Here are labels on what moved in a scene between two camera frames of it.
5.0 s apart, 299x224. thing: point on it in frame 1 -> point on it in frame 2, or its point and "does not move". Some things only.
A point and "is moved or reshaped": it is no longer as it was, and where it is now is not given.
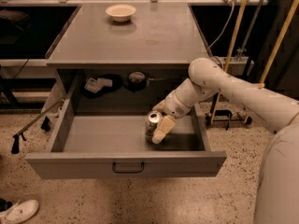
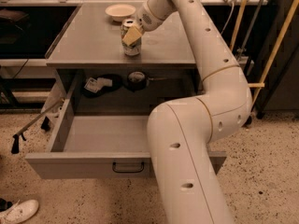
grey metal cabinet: (124, 57) does not move
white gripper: (173, 105) -> (147, 19)
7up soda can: (153, 119) is moved or reshaped
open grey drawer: (114, 146) does not move
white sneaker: (20, 212) does not move
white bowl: (120, 12) does not move
